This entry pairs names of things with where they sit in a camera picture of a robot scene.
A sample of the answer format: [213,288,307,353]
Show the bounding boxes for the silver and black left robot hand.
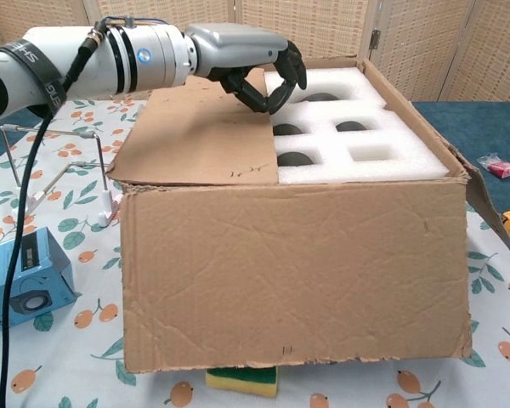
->
[184,23,308,115]

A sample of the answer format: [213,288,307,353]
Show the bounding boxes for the green and yellow sponge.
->
[206,367,279,400]

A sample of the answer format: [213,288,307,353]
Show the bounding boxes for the thin blue wire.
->
[97,14,172,27]

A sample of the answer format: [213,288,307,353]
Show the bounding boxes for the white fruit-and-leaf print tablecloth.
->
[0,99,510,408]

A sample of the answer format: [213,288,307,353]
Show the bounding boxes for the woven folding screen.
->
[0,0,510,111]

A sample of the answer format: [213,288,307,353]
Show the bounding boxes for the white foam insert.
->
[263,63,462,186]

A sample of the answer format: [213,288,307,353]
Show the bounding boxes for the red-topped brown cardboard box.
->
[105,54,510,375]

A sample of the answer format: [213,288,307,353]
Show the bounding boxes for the teal table cover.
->
[0,99,510,277]

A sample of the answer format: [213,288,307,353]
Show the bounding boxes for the clear packet with red item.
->
[476,153,510,179]

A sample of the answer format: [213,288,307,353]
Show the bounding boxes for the metal wire stand white feet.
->
[0,122,122,226]

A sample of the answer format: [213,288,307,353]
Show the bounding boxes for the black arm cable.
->
[0,20,108,408]

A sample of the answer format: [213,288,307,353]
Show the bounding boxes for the black printed velcro strap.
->
[0,39,69,116]

